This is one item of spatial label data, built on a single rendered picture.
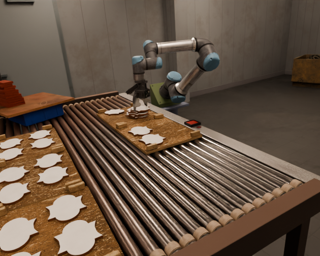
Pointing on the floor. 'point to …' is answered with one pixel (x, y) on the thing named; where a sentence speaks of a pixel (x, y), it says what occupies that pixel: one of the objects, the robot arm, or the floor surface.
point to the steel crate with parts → (312, 71)
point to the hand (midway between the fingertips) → (139, 108)
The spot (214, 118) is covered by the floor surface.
